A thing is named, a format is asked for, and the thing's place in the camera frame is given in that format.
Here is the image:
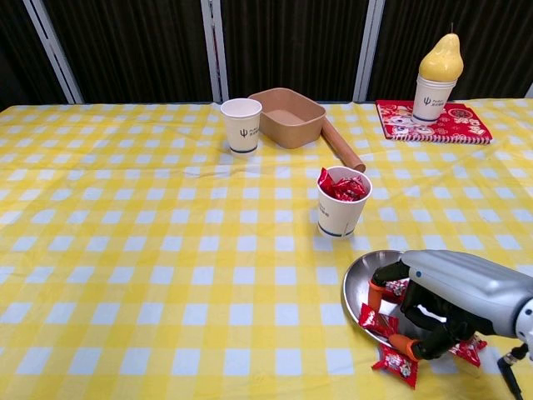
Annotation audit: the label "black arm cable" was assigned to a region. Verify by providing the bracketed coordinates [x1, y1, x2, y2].
[497, 343, 528, 400]

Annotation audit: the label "brown paper food box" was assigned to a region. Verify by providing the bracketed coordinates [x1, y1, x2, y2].
[247, 87, 327, 149]

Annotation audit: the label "wooden rolling pin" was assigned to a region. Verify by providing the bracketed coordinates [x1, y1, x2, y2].
[320, 120, 366, 173]

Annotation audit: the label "red spiral notebook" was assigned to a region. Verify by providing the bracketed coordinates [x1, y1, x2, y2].
[375, 98, 495, 146]

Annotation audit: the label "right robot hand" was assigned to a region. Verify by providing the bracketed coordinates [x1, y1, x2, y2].
[366, 248, 533, 362]

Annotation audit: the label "yellow pear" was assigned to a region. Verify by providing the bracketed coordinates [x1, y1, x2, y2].
[418, 22, 465, 83]

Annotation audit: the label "round metal plate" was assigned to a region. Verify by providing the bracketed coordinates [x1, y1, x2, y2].
[341, 249, 421, 347]

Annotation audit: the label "yellow white checkered tablecloth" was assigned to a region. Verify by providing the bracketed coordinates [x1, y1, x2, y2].
[0, 98, 533, 400]

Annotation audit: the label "white paper cup blue logo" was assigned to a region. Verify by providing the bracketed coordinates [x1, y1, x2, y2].
[219, 97, 263, 156]
[411, 74, 457, 124]
[315, 165, 373, 241]

